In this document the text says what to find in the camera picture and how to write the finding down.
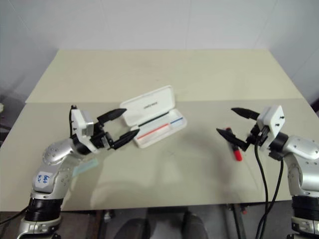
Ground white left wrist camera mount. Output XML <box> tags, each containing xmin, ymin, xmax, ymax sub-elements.
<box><xmin>70</xmin><ymin>108</ymin><xmax>98</xmax><ymax>153</ymax></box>

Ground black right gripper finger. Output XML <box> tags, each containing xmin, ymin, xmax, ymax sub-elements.
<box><xmin>230</xmin><ymin>107</ymin><xmax>260</xmax><ymax>121</ymax></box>
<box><xmin>216</xmin><ymin>128</ymin><xmax>250</xmax><ymax>152</ymax></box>

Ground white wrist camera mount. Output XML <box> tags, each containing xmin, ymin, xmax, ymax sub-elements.
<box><xmin>256</xmin><ymin>105</ymin><xmax>285</xmax><ymax>150</ymax></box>
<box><xmin>70</xmin><ymin>108</ymin><xmax>98</xmax><ymax>153</ymax></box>

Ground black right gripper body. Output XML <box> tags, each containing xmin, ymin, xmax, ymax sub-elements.
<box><xmin>245</xmin><ymin>123</ymin><xmax>270</xmax><ymax>148</ymax></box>

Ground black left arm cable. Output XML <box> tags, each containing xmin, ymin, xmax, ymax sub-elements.
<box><xmin>0</xmin><ymin>105</ymin><xmax>77</xmax><ymax>225</ymax></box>

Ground metal table leg frame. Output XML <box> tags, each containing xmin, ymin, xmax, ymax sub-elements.
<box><xmin>225</xmin><ymin>203</ymin><xmax>247</xmax><ymax>239</ymax></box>
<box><xmin>98</xmin><ymin>210</ymin><xmax>115</xmax><ymax>239</ymax></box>

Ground dark rounded shape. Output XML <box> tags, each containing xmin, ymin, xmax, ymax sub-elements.
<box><xmin>183</xmin><ymin>211</ymin><xmax>209</xmax><ymax>239</ymax></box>

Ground white handwritten label sticker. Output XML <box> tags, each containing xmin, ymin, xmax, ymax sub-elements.
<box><xmin>33</xmin><ymin>171</ymin><xmax>53</xmax><ymax>193</ymax></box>

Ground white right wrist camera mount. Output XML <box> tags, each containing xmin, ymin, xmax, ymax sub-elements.
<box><xmin>256</xmin><ymin>105</ymin><xmax>285</xmax><ymax>150</ymax></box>

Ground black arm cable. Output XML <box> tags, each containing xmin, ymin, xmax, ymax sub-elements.
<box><xmin>254</xmin><ymin>131</ymin><xmax>270</xmax><ymax>239</ymax></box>
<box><xmin>0</xmin><ymin>105</ymin><xmax>77</xmax><ymax>225</ymax></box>
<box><xmin>260</xmin><ymin>158</ymin><xmax>285</xmax><ymax>239</ymax></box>

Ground white plastic pencil case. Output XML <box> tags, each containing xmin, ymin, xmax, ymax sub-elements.
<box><xmin>119</xmin><ymin>85</ymin><xmax>188</xmax><ymax>149</ymax></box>

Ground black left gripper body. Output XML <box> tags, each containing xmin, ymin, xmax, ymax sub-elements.
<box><xmin>89</xmin><ymin>122</ymin><xmax>115</xmax><ymax>151</ymax></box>

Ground black pen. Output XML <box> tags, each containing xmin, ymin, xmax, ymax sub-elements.
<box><xmin>138</xmin><ymin>112</ymin><xmax>169</xmax><ymax>125</ymax></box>

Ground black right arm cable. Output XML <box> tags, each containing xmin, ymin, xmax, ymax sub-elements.
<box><xmin>260</xmin><ymin>158</ymin><xmax>285</xmax><ymax>239</ymax></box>
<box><xmin>254</xmin><ymin>131</ymin><xmax>270</xmax><ymax>239</ymax></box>

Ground pale blue ruler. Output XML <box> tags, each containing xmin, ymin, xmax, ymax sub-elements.
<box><xmin>74</xmin><ymin>159</ymin><xmax>99</xmax><ymax>176</ymax></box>

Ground red marker pen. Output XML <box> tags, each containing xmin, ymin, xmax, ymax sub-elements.
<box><xmin>225</xmin><ymin>126</ymin><xmax>243</xmax><ymax>162</ymax></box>

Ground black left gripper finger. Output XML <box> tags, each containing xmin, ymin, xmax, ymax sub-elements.
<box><xmin>109</xmin><ymin>128</ymin><xmax>140</xmax><ymax>151</ymax></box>
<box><xmin>96</xmin><ymin>108</ymin><xmax>127</xmax><ymax>124</ymax></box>

